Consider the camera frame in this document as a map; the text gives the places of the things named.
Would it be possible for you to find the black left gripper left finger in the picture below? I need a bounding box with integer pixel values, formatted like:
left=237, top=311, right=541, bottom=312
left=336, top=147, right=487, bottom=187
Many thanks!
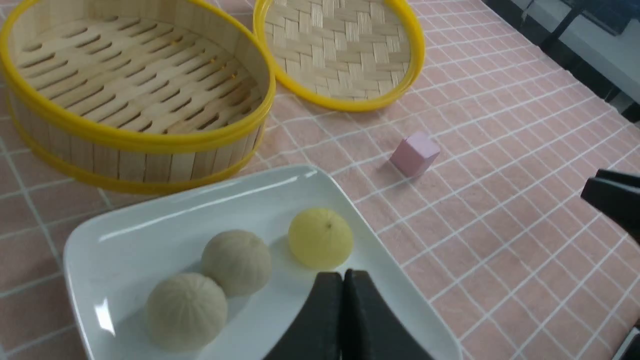
left=265, top=272, right=343, bottom=360

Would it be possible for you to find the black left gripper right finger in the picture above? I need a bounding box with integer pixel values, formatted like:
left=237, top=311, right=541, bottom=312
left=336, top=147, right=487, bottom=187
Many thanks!
left=343, top=269, right=432, bottom=360

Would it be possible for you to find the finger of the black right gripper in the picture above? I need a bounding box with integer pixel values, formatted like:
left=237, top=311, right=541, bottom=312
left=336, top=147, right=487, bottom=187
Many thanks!
left=580, top=169, right=640, bottom=244

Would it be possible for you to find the yellow steamed bun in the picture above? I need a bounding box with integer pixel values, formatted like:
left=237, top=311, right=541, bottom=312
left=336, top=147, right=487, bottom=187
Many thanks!
left=287, top=207, right=355, bottom=271

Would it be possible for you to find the beige steamed bun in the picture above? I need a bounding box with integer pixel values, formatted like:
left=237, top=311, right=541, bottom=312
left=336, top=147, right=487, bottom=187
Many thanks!
left=144, top=272, right=229, bottom=353
left=201, top=228, right=272, bottom=297

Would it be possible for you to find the beige steamed bun front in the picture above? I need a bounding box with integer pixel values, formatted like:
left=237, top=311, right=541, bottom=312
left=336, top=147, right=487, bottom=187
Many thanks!
left=144, top=272, right=229, bottom=353

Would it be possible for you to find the white square plate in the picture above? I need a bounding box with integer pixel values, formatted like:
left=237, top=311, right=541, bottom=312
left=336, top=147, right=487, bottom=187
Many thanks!
left=63, top=165, right=463, bottom=360

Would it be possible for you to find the pink checkered tablecloth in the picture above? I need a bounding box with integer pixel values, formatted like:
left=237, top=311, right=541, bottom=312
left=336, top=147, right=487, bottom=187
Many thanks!
left=1, top=0, right=639, bottom=360

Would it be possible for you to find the dark background furniture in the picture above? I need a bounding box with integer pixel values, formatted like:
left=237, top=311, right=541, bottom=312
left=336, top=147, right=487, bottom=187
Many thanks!
left=485, top=0, right=639, bottom=126

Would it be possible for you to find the pink cube block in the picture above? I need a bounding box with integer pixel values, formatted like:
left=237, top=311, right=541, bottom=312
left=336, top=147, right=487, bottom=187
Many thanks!
left=390, top=131, right=441, bottom=178

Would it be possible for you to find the woven bamboo steamer lid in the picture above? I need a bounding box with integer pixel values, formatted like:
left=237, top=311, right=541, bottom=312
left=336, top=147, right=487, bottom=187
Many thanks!
left=253, top=0, right=426, bottom=113

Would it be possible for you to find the bamboo steamer basket yellow rim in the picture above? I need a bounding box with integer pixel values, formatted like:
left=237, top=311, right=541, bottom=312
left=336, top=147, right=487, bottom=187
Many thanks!
left=1, top=0, right=276, bottom=194

